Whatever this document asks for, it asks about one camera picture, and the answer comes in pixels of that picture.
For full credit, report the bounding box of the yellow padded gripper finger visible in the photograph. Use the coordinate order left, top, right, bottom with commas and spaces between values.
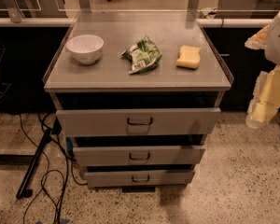
245, 65, 280, 129

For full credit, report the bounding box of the yellow sponge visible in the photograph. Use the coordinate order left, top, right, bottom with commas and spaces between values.
176, 46, 201, 69

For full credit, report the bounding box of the green chip bag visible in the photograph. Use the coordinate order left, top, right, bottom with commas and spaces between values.
122, 36, 162, 75

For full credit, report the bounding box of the black floor cable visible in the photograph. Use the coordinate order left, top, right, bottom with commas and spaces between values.
19, 112, 88, 224

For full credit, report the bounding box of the grey drawer cabinet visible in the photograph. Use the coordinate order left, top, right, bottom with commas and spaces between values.
44, 11, 233, 189

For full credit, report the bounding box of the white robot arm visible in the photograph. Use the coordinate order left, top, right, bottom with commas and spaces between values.
245, 11, 280, 129

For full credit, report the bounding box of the black floor bar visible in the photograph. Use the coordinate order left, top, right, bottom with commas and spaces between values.
16, 129, 50, 200

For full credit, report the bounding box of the grey background desk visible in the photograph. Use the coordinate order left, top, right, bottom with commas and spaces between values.
216, 0, 280, 19

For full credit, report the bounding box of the white ceramic bowl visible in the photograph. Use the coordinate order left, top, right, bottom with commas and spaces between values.
66, 35, 104, 64

